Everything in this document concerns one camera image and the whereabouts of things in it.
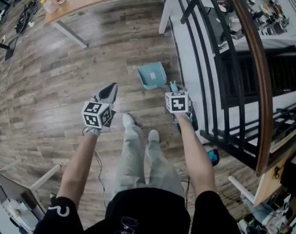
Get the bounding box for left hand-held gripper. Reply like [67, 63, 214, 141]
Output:
[81, 82, 118, 129]

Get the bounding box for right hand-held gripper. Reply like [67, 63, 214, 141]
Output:
[165, 86, 189, 114]

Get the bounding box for teal dustpan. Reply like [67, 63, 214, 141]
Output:
[134, 61, 179, 93]

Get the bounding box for person's left forearm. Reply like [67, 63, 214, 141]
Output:
[57, 132, 99, 208]

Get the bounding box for person's right forearm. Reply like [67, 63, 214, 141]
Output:
[174, 112, 218, 199]

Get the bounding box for person's left hand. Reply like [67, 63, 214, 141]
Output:
[85, 125, 102, 137]

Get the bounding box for person's left white shoe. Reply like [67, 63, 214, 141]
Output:
[122, 113, 136, 129]

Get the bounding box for person's white shoe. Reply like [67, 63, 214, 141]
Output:
[122, 113, 136, 129]
[147, 129, 160, 143]

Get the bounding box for black bin blue bag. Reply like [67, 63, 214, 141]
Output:
[172, 101, 199, 131]

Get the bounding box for person's right white shoe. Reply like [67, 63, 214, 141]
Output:
[147, 129, 160, 143]

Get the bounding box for person's light grey trousers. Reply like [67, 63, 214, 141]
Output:
[113, 124, 185, 197]

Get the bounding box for black blue round object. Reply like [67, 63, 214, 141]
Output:
[207, 149, 220, 167]

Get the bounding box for black railing wooden handrail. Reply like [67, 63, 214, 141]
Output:
[167, 0, 296, 177]

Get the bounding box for dark table white legs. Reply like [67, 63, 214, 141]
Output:
[0, 163, 62, 229]

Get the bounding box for yellow cap clear bottle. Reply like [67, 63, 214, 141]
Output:
[40, 0, 59, 14]

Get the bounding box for person's black shirt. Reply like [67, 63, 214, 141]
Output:
[34, 188, 241, 234]

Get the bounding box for light wooden table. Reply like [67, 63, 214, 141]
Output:
[228, 140, 296, 207]

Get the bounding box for black glasses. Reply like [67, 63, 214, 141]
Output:
[119, 215, 138, 234]

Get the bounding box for black case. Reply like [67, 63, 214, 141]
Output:
[280, 155, 296, 199]

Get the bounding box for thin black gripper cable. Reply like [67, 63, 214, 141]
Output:
[94, 149, 107, 209]

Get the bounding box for black cable pile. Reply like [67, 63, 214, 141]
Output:
[15, 0, 39, 35]

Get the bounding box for black cord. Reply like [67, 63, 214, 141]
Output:
[272, 166, 282, 180]

